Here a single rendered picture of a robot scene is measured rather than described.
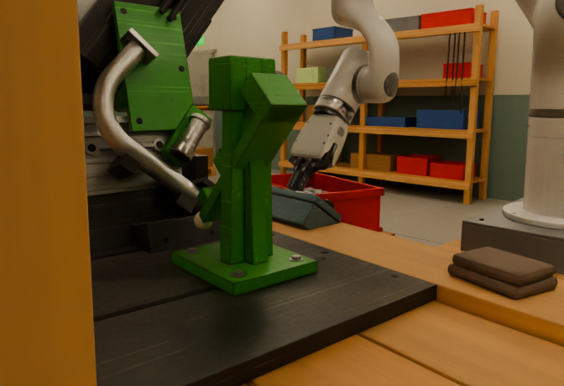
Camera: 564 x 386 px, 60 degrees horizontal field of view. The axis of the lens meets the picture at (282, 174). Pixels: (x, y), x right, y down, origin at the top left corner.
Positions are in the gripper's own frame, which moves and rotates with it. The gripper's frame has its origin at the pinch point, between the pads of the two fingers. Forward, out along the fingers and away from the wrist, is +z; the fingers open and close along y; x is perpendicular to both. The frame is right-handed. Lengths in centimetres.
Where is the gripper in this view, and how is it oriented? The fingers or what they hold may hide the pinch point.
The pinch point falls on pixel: (297, 182)
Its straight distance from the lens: 97.8
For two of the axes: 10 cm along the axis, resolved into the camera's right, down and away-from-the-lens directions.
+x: -6.3, -5.0, -6.0
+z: -4.5, 8.6, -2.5
